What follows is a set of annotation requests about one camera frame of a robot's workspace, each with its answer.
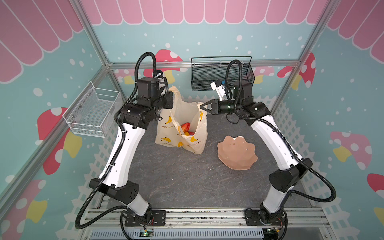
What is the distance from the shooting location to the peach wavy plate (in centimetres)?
91

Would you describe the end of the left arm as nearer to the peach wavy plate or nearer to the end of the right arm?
the end of the right arm

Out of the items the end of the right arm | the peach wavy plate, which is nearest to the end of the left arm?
the end of the right arm
